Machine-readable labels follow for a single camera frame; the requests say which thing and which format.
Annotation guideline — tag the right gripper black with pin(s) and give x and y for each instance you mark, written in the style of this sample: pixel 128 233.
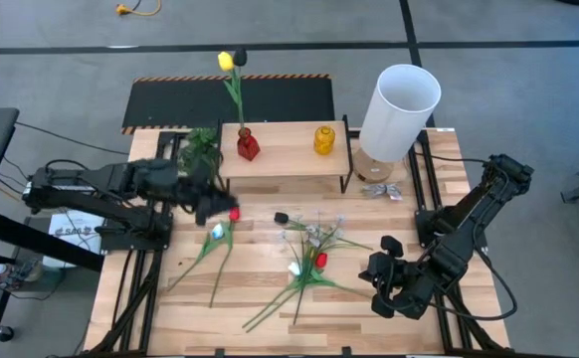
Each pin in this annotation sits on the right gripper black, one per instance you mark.
pixel 404 278

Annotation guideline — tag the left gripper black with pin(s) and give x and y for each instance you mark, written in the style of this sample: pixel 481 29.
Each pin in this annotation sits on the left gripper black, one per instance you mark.
pixel 195 191

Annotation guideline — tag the red artificial tulip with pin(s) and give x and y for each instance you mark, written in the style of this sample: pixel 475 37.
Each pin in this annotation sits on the red artificial tulip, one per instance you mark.
pixel 321 259
pixel 234 214

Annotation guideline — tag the white blue artificial tulip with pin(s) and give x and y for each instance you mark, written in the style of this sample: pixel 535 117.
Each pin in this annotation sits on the white blue artificial tulip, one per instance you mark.
pixel 294 268
pixel 217 230

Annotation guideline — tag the black artificial tulip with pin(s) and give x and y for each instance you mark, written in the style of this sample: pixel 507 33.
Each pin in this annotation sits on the black artificial tulip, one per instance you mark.
pixel 240 56
pixel 281 217

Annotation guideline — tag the red glass vase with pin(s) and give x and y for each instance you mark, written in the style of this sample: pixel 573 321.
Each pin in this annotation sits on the red glass vase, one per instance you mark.
pixel 248 147

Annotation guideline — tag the white blossom artificial spray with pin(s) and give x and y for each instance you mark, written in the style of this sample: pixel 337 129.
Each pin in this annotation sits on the white blossom artificial spray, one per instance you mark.
pixel 312 230

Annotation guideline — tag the yellow glass vase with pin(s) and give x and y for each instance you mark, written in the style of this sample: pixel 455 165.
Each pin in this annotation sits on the yellow glass vase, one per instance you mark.
pixel 324 140

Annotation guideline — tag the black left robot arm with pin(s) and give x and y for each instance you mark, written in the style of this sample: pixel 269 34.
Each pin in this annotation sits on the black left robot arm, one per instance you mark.
pixel 90 181

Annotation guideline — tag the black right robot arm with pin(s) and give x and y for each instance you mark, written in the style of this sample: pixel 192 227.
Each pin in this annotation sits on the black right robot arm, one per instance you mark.
pixel 473 209

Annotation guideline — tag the wooden shelf with black legs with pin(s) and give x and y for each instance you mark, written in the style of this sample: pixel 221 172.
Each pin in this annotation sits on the wooden shelf with black legs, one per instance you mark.
pixel 284 144

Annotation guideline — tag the green leafy sprig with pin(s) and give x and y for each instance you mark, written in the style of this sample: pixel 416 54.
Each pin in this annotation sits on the green leafy sprig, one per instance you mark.
pixel 197 146

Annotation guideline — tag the clear crumpled plastic wrapper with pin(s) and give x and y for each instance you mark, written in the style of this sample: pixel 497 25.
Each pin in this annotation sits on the clear crumpled plastic wrapper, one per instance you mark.
pixel 381 190

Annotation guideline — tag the black hazard striped floor mat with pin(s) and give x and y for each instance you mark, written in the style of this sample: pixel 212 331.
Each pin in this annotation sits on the black hazard striped floor mat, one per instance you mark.
pixel 279 102

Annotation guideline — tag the white printed cardboard box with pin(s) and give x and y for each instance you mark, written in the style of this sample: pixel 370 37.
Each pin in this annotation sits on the white printed cardboard box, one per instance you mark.
pixel 70 233

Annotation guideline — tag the white shade table lamp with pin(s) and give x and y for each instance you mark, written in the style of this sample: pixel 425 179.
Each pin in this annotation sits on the white shade table lamp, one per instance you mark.
pixel 399 114

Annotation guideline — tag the small electronics clutter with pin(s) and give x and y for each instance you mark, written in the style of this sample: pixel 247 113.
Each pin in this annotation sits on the small electronics clutter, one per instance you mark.
pixel 21 271

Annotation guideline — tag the white capped small bottle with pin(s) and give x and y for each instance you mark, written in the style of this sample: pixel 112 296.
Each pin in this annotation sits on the white capped small bottle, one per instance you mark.
pixel 0 268

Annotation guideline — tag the black aluminium mounting frame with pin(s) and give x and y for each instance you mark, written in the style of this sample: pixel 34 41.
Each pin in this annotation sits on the black aluminium mounting frame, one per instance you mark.
pixel 165 136
pixel 443 328

